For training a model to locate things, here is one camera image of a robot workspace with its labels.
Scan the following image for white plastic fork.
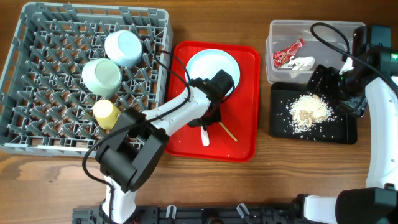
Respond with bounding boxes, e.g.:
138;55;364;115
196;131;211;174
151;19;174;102
201;126;210;147

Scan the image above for rice and food scraps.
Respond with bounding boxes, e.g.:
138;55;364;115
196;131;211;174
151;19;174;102
276;94;338;138

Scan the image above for white tissue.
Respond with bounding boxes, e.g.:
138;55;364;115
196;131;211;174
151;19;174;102
280;56;315;78

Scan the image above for red snack wrapper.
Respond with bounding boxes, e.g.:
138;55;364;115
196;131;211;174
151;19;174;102
273;38;305;68

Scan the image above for yellow cup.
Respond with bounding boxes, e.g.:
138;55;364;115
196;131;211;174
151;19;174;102
93;100;121;130

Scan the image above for light blue bowl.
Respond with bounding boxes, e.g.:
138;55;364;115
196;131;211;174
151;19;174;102
104;30;143;67

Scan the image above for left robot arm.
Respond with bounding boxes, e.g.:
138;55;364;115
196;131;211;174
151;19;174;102
93;77;234;223

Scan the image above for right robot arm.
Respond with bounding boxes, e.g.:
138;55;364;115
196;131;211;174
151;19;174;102
298;23;397;223

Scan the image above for black waste tray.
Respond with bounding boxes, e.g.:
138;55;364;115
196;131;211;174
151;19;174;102
269;82;358;144

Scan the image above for grey dishwasher rack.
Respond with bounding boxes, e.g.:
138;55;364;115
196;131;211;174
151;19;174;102
1;2;173;157

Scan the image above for wooden chopstick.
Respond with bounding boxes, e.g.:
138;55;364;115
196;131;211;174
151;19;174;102
219;122;238;142

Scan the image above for red plastic tray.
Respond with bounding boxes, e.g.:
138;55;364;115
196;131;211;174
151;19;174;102
165;40;261;162

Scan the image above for light blue plate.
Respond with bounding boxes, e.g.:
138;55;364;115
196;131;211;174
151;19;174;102
185;49;241;88

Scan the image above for clear plastic bin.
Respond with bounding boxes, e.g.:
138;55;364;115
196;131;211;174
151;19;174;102
265;20;365;84

